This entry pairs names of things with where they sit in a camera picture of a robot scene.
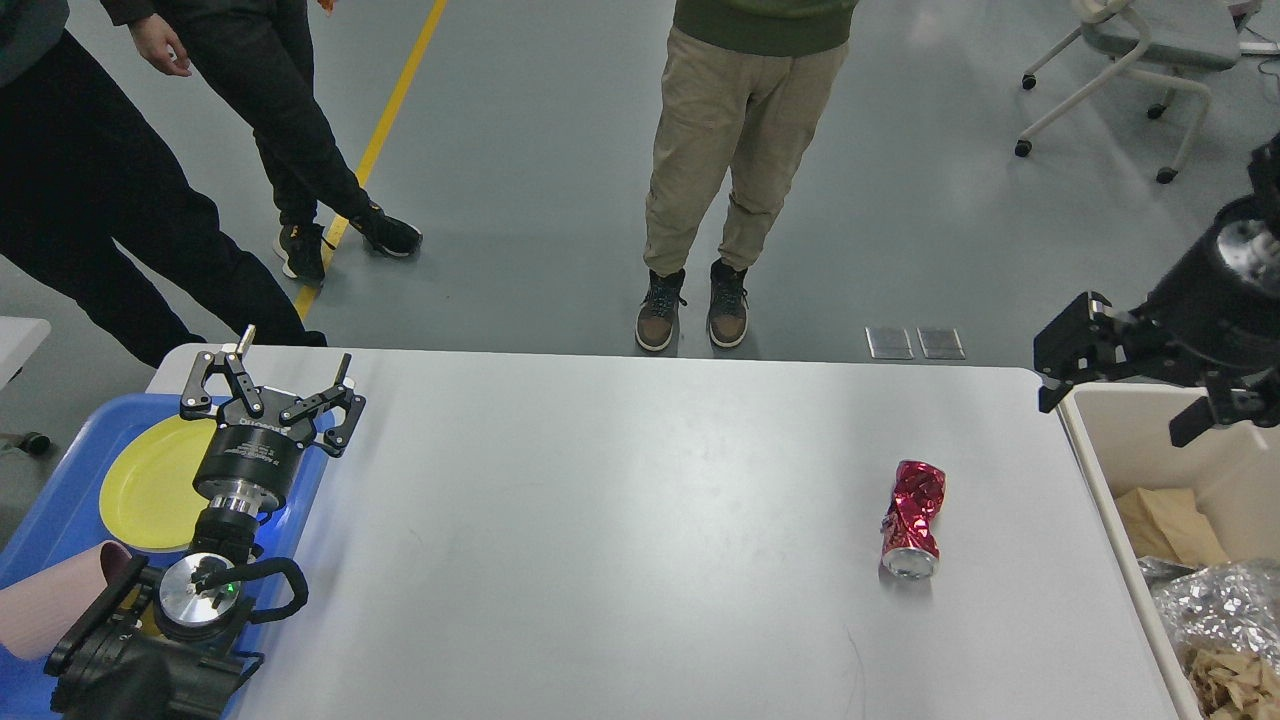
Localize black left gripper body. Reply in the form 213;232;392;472
193;424;305;512

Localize person green sweater khaki trousers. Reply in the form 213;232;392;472
635;1;856;352

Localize yellow plastic plate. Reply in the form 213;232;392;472
99;416;216;553

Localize pink mug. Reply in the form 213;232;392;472
1;541;132;661

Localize person black trousers black shoes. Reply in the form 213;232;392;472
102;1;422;286

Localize person dark shoes far left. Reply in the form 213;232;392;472
1;1;326;366

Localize brown paper bag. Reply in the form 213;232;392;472
1115;488;1230;566

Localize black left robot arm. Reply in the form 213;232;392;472
44;328;366;719

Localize blue plastic tray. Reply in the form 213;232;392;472
1;393;330;719

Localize grey office chair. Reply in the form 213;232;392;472
1014;1;1242;184

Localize foil tray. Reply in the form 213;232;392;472
1137;556;1201;589
1152;559;1279;671

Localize brown paper ball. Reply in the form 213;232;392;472
1187;647;1279;719

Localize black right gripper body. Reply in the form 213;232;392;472
1125;196;1279;427

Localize crushed red can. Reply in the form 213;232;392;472
881;460;946;580

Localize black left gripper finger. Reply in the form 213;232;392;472
278;354;367;457
179;325;265;420

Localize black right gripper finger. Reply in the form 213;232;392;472
1167;396;1231;448
1033;291;1140;413

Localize beige plastic bin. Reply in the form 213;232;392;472
1059;383;1279;719

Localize white side table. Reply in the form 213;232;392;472
0;316;51;389

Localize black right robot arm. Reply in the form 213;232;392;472
1033;141;1279;447

